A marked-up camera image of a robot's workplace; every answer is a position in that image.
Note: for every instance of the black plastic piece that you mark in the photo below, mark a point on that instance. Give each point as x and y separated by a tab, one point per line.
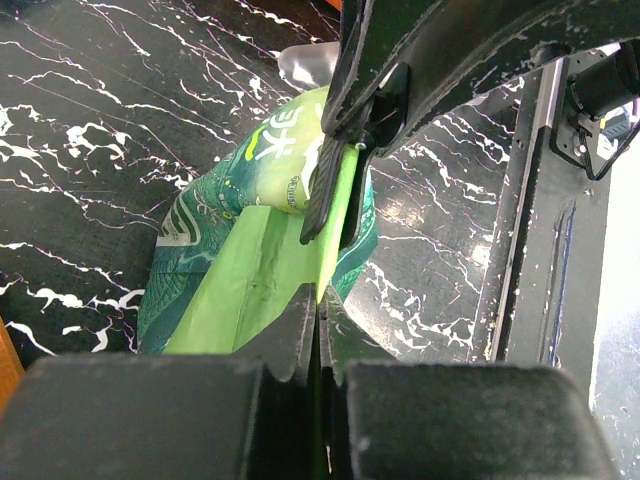
341	176

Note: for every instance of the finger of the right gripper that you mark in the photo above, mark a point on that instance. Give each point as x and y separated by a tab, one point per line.
375	35
459	50

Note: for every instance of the orange wooden shelf rack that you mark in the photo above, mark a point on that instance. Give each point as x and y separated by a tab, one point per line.
11	369

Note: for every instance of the white orange litter box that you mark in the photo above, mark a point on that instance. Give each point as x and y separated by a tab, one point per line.
337	4

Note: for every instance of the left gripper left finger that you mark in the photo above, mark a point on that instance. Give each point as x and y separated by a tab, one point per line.
247	415

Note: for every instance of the clear plastic scoop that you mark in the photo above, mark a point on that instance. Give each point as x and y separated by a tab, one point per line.
310	66

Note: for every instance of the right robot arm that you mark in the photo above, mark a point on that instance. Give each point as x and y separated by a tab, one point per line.
605	85

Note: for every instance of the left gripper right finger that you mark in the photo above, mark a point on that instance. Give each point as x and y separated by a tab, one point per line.
387	419

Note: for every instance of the green litter bag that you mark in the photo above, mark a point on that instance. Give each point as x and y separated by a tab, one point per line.
228	258

